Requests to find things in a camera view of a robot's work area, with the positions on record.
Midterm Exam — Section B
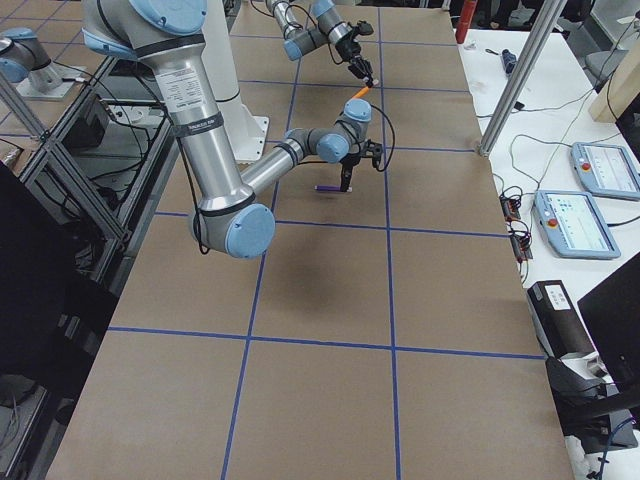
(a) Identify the purple highlighter pen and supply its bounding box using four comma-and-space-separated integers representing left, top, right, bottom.
314, 185, 352, 194

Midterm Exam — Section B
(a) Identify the white camera stand pedestal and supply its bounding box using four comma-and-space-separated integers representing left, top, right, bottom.
202, 0, 269, 164

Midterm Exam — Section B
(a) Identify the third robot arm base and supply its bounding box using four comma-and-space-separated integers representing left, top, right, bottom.
1, 27, 86, 100

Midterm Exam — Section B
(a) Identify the black cardboard box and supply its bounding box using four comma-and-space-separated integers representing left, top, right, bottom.
526, 280, 595, 360

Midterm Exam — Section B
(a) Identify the teach pendant tablet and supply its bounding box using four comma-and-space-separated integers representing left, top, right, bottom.
534, 190, 621, 260
571, 142, 639, 201

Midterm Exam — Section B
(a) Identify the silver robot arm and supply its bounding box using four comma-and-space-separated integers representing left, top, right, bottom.
83, 1, 372, 259
265, 0, 377, 87

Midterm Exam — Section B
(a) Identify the black monitor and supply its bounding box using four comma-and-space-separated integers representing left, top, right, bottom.
578, 254, 640, 390

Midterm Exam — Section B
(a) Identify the red water bottle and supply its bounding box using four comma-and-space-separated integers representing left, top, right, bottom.
455, 0, 477, 45

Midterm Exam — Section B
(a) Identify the brown paper table cover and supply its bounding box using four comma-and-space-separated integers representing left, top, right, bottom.
48, 7, 572, 479

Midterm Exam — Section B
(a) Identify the far teach pendant tablet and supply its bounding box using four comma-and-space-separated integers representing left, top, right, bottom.
571, 142, 639, 201

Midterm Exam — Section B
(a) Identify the orange highlighter pen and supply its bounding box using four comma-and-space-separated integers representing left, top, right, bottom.
352, 79, 379, 99

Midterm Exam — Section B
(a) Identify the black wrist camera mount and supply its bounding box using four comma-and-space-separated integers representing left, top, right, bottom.
348, 20, 374, 38
360, 140, 386, 172

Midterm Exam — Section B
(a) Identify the aluminium frame post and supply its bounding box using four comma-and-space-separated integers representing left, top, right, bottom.
478, 0, 567, 157

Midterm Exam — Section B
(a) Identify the dark blue folded umbrella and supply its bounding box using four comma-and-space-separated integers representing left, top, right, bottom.
501, 49, 517, 78

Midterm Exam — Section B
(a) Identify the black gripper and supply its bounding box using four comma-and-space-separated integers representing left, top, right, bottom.
340, 153, 361, 192
335, 35, 375, 83

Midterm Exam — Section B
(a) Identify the near teach pendant tablet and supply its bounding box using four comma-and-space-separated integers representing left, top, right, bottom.
534, 190, 621, 260

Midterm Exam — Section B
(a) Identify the black camera cable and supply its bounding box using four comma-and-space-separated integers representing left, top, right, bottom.
367, 102, 397, 172

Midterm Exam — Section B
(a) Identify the electronics board with wires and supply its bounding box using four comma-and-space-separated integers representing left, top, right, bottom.
499, 186, 533, 264

